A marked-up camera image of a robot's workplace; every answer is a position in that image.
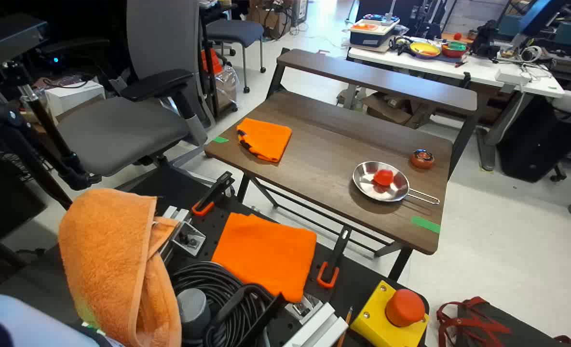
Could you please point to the red round toy tomato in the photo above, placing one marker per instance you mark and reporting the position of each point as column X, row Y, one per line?
column 383, row 180

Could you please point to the grey cylinder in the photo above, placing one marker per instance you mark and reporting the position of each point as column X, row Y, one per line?
column 194, row 311

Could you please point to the black bin under table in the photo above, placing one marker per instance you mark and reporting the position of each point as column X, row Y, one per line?
column 537, row 138

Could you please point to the folded orange cloth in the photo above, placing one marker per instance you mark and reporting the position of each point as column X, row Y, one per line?
column 267, row 140

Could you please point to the small metal bracket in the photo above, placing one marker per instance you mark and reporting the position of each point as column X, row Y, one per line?
column 188, row 238

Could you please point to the black tripod legs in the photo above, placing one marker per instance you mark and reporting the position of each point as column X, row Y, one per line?
column 55, row 138

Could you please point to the black camera on stand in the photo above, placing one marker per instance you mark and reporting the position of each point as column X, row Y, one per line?
column 7, row 39

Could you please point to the black device on table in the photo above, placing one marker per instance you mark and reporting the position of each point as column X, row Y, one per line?
column 487, row 38

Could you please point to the small grey chair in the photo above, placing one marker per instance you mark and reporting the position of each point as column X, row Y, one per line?
column 234, row 32

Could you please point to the white box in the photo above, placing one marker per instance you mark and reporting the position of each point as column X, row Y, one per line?
column 74, row 97

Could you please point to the yellow bowl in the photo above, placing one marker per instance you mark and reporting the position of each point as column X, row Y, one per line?
column 425, row 49

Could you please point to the flat orange felt cloth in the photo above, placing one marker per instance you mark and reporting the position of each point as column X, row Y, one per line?
column 267, row 253

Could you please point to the yellow emergency stop button box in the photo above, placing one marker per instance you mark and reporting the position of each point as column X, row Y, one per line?
column 383, row 321

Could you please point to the white work table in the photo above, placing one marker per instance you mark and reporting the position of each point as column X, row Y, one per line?
column 491, row 70

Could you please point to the grey office chair with armrests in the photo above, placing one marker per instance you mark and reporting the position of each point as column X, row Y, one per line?
column 119, row 128

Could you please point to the box with orange contents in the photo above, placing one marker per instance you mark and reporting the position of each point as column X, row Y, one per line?
column 373, row 32

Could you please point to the small green tape strip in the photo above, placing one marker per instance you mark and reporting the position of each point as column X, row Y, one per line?
column 221, row 140

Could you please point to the red bowl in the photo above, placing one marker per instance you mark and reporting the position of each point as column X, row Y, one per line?
column 456, row 49

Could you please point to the cardboard box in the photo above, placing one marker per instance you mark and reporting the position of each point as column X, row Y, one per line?
column 394, row 109

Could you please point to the large green tape strip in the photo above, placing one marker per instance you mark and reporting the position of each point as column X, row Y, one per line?
column 425, row 225

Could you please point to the draped orange terry towel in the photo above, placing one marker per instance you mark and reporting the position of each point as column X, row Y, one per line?
column 113, row 257

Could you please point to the dark wooden desk with shelf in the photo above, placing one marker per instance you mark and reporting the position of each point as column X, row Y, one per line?
column 375, row 78

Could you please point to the aluminium extrusion rail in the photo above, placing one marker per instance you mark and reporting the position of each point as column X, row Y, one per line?
column 317, row 325

